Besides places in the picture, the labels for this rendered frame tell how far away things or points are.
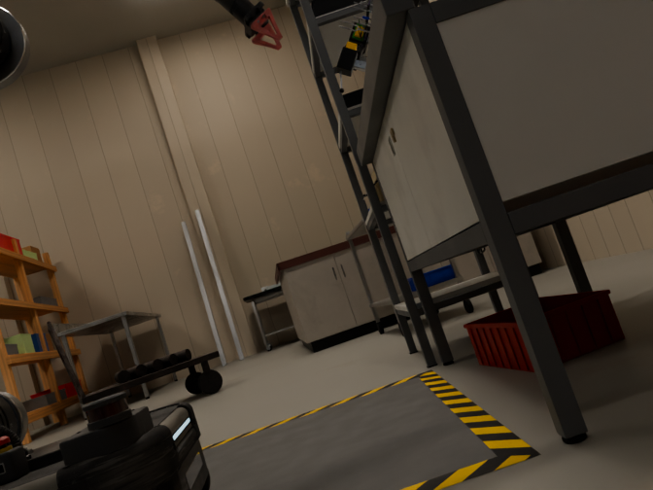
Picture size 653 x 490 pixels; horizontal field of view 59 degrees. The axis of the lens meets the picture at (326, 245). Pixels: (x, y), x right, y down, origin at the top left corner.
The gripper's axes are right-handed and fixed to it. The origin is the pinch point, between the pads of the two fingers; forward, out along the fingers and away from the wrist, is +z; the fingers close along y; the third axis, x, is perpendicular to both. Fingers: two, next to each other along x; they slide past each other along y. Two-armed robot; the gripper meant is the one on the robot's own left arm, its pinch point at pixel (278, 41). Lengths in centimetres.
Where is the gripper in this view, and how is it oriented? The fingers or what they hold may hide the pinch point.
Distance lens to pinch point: 163.7
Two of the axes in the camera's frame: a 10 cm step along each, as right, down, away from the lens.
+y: -0.9, 1.3, 9.9
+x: -6.6, 7.3, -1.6
